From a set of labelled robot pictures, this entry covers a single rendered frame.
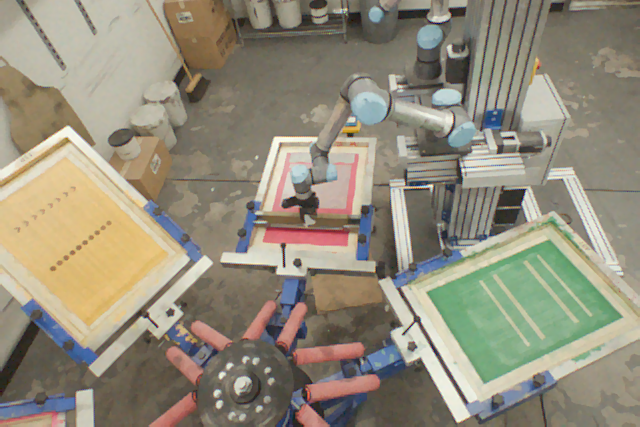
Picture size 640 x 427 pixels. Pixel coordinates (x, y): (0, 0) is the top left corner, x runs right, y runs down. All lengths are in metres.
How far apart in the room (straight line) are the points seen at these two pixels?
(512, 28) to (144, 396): 2.77
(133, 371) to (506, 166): 2.48
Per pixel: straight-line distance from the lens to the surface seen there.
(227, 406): 1.49
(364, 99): 1.59
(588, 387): 3.00
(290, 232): 2.15
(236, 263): 2.03
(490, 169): 2.09
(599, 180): 3.87
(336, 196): 2.25
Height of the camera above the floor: 2.67
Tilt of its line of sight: 48 degrees down
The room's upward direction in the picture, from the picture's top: 11 degrees counter-clockwise
